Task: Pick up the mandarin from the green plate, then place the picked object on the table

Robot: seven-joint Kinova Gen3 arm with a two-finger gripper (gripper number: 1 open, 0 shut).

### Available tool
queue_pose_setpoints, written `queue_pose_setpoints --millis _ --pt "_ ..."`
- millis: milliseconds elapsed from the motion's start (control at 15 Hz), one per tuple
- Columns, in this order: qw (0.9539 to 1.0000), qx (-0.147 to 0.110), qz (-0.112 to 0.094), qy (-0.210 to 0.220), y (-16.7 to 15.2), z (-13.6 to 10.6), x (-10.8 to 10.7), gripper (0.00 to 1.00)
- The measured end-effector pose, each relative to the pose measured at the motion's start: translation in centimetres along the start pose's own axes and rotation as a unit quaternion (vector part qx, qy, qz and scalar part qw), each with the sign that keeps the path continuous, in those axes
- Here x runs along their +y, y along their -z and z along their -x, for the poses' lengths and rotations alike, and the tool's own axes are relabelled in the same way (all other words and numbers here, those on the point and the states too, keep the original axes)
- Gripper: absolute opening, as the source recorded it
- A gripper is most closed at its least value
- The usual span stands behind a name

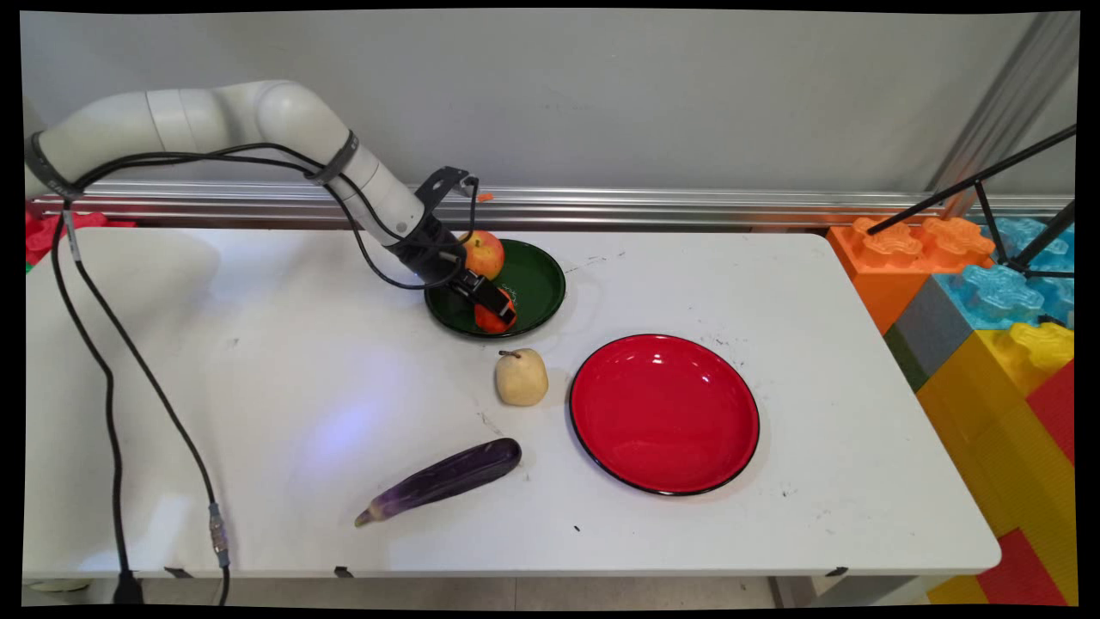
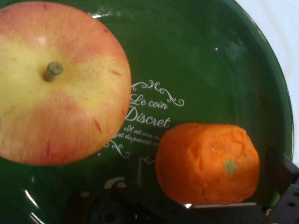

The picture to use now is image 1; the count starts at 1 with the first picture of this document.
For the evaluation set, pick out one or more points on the dark green plate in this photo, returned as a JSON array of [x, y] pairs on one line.
[[533, 288]]

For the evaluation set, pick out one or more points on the red foam block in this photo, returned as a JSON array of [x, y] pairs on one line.
[[1055, 408]]

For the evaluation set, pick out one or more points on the black tripod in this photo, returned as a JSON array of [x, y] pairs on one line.
[[988, 198]]

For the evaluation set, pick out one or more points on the dark purple eggplant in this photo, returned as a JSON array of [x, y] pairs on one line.
[[447, 480]]

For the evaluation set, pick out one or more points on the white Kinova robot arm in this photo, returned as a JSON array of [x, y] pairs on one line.
[[215, 129]]

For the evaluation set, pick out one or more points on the slanted aluminium profile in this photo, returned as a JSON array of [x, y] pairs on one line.
[[1005, 112]]

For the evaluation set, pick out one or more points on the orange foam block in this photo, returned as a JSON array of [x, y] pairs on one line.
[[894, 266]]

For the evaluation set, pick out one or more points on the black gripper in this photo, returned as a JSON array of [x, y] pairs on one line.
[[428, 251]]

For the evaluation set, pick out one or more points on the red and yellow apple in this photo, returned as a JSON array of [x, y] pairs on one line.
[[485, 252]]

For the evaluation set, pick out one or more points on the light blue foam block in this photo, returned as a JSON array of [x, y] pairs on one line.
[[1005, 288]]

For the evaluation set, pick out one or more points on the grey foam block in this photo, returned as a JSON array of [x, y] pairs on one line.
[[932, 331]]

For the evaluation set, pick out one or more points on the pale yellow pear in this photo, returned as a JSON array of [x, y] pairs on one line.
[[522, 378]]

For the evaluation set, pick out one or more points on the red plastic toy piece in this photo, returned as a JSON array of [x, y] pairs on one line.
[[51, 232]]

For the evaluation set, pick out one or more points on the orange round fruit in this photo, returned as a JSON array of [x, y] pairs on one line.
[[491, 321]]

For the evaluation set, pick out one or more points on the red plate with black rim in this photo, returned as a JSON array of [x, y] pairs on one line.
[[663, 413]]

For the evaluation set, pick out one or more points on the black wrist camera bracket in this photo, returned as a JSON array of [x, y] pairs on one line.
[[443, 183]]

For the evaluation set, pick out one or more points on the horizontal aluminium rail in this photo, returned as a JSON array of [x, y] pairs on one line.
[[687, 206]]

